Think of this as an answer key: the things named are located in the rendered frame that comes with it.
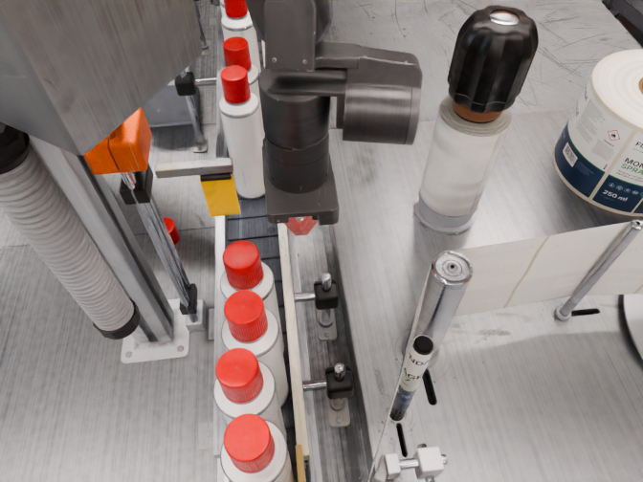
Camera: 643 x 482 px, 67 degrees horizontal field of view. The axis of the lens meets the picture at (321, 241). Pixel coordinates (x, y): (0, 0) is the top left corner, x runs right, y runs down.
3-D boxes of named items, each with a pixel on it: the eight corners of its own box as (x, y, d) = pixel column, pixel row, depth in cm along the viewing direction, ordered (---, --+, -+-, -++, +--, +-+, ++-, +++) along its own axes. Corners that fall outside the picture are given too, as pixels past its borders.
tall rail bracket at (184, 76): (232, 144, 89) (217, 64, 75) (192, 148, 88) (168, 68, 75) (232, 133, 91) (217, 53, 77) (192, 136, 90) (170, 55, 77)
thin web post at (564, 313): (572, 320, 62) (653, 230, 47) (558, 322, 62) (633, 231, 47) (565, 307, 63) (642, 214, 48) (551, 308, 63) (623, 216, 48)
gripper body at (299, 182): (325, 145, 51) (327, 86, 45) (338, 222, 45) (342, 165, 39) (263, 150, 51) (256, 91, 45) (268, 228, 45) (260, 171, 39)
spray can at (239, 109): (271, 198, 74) (255, 83, 58) (236, 202, 74) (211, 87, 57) (269, 174, 77) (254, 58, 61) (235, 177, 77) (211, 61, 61)
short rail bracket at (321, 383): (351, 414, 60) (356, 378, 50) (299, 421, 60) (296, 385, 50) (346, 388, 62) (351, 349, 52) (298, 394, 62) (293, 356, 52)
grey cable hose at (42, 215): (140, 339, 40) (4, 144, 23) (96, 344, 39) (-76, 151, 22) (144, 301, 42) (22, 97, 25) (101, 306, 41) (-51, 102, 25)
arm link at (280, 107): (262, 43, 39) (251, 88, 36) (348, 48, 39) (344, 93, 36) (269, 112, 45) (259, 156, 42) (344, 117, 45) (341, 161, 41)
